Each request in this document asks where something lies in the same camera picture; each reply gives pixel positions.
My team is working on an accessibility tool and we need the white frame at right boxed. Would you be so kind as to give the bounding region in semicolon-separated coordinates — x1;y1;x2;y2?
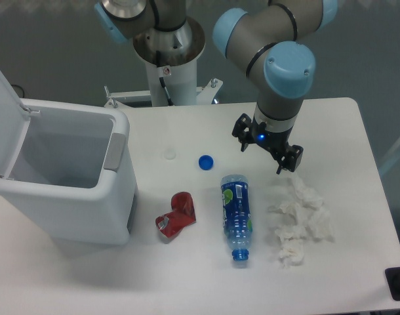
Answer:
378;136;400;177

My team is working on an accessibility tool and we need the black device at edge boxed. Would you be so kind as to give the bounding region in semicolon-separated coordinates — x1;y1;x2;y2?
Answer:
385;267;400;301

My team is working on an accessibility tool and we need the blue plastic bottle cap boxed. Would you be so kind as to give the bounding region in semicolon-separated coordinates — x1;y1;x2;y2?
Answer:
198;155;214;171

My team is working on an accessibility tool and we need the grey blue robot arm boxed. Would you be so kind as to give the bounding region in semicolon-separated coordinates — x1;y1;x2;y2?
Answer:
94;1;338;172

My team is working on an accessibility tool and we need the crushed red can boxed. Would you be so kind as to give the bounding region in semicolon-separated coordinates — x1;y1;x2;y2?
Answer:
155;192;197;243

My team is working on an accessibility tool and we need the white trash can lid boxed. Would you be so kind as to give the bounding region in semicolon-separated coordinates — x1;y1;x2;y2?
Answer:
0;70;31;178

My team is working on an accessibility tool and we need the blue plastic water bottle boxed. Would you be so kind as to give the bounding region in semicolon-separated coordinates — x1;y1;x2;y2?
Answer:
220;174;252;262

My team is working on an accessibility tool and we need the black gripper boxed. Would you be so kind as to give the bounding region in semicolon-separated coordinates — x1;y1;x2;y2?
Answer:
231;114;304;174

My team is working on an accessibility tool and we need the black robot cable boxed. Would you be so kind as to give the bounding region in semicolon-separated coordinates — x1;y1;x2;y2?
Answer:
155;50;173;106

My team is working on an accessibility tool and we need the crumpled white tissue paper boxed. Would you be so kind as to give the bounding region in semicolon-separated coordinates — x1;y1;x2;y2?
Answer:
268;175;334;268

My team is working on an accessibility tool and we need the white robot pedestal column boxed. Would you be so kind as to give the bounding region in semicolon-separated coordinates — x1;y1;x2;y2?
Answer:
133;17;205;107

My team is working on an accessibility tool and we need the white trash can body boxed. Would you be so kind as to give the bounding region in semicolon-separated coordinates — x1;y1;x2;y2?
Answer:
0;99;137;245

